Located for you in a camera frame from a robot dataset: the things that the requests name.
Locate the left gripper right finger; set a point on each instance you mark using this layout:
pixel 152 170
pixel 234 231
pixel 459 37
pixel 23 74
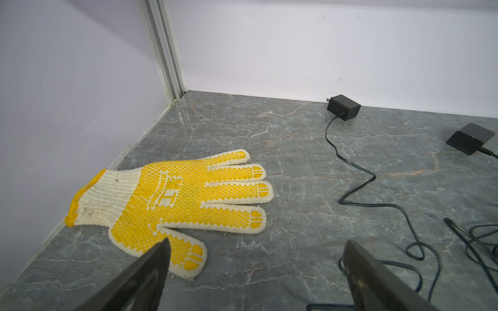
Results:
pixel 375 287

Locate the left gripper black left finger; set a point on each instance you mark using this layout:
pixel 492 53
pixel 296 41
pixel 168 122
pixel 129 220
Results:
pixel 139 287

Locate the yellow work glove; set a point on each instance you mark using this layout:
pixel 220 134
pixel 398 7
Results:
pixel 156 202

